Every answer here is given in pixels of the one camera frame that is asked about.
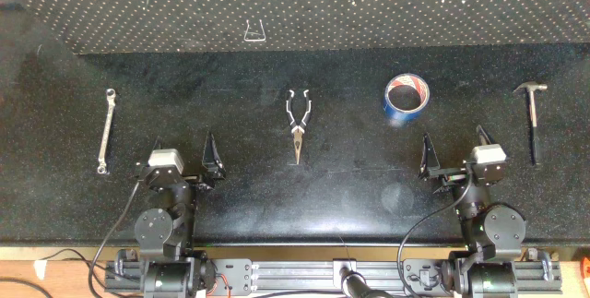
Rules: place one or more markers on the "white paper tag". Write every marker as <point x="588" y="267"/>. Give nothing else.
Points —
<point x="40" y="269"/>

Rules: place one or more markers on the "pliers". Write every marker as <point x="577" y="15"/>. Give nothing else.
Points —
<point x="298" y="130"/>

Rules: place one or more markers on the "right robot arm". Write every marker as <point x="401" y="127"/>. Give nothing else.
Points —
<point x="500" y="231"/>

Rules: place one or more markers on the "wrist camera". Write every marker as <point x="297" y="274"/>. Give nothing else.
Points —
<point x="166" y="159"/>
<point x="487" y="154"/>

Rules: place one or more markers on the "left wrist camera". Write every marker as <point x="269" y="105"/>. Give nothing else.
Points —
<point x="166" y="159"/>

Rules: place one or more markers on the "mounting rail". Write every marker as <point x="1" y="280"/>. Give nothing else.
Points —
<point x="295" y="277"/>

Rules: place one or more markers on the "orange object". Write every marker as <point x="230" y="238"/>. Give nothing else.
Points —
<point x="586" y="271"/>

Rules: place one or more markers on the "wrench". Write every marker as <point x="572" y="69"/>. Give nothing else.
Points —
<point x="107" y="129"/>

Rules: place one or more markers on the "hammer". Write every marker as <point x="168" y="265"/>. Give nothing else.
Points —
<point x="533" y="113"/>

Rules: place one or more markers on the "black pegboard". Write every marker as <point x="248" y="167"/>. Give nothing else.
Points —
<point x="299" y="12"/>

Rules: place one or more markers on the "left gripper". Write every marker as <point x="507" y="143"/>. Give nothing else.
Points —
<point x="197" y="181"/>

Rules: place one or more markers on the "roll of blue tape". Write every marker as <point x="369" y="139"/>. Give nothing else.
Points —
<point x="392" y="109"/>

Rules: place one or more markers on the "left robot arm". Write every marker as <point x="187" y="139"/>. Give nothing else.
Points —
<point x="159" y="233"/>

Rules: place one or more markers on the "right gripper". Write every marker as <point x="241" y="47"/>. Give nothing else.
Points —
<point x="447" y="174"/>

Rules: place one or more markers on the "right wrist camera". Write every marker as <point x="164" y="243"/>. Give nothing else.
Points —
<point x="487" y="154"/>

